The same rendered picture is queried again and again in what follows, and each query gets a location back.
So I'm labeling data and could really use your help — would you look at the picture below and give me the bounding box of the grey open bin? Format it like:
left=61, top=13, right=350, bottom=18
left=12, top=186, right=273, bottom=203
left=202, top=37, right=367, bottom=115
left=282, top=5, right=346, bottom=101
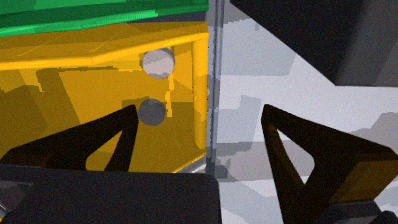
left=176, top=155, right=206, bottom=174

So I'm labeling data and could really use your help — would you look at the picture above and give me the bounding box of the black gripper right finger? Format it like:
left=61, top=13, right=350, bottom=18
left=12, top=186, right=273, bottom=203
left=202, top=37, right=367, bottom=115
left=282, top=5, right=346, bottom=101
left=261, top=104, right=398, bottom=224

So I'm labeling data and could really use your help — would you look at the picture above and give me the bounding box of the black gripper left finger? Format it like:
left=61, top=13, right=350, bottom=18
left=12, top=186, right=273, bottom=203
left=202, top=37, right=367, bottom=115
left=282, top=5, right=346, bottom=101
left=0, top=105, right=139, bottom=172

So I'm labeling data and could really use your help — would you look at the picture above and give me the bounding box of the yellow bin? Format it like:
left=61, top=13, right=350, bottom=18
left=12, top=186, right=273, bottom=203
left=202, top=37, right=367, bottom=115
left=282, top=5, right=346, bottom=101
left=0, top=21, right=208, bottom=173

